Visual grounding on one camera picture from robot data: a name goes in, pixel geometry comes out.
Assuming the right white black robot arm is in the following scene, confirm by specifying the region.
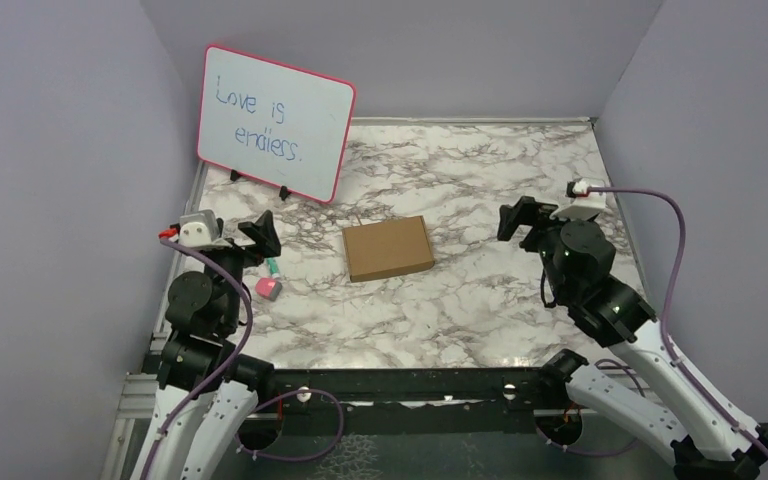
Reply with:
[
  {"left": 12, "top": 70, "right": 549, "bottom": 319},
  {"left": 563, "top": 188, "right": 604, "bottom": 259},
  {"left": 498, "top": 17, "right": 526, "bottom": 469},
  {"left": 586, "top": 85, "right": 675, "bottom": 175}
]
[{"left": 497, "top": 196, "right": 768, "bottom": 479}]

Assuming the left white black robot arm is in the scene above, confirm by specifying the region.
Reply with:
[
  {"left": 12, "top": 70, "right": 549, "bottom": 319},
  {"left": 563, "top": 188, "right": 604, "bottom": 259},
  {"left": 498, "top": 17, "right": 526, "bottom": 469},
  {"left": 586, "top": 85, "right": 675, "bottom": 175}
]
[{"left": 131, "top": 210, "right": 281, "bottom": 479}]

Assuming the green white marker pen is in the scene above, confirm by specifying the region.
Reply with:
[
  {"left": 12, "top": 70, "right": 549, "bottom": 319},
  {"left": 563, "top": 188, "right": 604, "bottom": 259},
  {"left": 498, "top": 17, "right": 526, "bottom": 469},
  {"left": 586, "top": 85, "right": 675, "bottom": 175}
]
[{"left": 266, "top": 258, "right": 281, "bottom": 279}]

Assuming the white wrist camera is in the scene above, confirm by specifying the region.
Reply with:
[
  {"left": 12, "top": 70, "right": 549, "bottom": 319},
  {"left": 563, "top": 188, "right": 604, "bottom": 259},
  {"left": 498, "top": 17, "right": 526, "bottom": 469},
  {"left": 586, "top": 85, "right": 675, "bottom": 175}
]
[
  {"left": 550, "top": 179, "right": 607, "bottom": 221},
  {"left": 178, "top": 209, "right": 228, "bottom": 250}
]

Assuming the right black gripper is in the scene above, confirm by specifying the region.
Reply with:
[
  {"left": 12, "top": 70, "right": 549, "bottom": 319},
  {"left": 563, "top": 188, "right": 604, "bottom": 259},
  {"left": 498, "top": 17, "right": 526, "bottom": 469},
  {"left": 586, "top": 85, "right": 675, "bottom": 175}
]
[{"left": 497, "top": 194, "right": 594, "bottom": 299}]

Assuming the pink grey whiteboard eraser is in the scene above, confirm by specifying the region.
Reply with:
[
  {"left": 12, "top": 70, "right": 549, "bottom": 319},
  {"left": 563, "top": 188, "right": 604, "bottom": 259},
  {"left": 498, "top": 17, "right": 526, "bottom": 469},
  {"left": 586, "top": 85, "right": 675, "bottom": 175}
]
[{"left": 255, "top": 277, "right": 283, "bottom": 301}]

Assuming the pink framed whiteboard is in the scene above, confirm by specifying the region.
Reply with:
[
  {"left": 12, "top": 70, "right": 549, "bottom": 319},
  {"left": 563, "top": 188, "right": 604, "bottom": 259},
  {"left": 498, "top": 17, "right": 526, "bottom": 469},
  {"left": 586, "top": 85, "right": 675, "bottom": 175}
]
[{"left": 196, "top": 45, "right": 357, "bottom": 203}]

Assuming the brown cardboard box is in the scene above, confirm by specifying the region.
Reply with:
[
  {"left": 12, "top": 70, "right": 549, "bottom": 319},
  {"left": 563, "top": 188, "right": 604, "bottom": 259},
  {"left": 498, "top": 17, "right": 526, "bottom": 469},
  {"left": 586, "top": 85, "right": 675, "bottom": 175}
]
[{"left": 342, "top": 216, "right": 435, "bottom": 283}]

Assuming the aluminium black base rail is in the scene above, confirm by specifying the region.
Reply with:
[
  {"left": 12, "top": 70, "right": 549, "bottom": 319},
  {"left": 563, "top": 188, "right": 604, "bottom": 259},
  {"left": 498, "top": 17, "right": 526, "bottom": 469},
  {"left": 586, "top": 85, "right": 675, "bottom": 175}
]
[{"left": 117, "top": 362, "right": 707, "bottom": 439}]

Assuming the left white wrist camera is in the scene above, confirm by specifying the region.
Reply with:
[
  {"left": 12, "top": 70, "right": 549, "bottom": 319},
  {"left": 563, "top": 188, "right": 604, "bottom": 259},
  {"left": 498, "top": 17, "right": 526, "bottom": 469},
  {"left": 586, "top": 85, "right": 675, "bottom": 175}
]
[{"left": 178, "top": 209, "right": 228, "bottom": 250}]

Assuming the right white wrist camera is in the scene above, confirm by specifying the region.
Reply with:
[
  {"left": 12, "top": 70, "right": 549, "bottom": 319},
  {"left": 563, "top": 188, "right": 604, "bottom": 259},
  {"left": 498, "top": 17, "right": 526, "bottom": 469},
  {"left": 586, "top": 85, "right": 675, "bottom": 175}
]
[{"left": 550, "top": 179, "right": 607, "bottom": 221}]

